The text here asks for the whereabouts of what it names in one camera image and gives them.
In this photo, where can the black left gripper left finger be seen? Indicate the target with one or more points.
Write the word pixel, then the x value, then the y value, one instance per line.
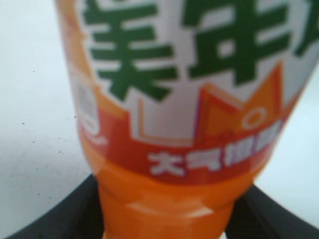
pixel 78 216

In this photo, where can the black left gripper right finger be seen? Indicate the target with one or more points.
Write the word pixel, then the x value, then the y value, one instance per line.
pixel 257 216

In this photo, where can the orange soda plastic bottle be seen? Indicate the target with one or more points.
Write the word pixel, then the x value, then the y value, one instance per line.
pixel 180 103

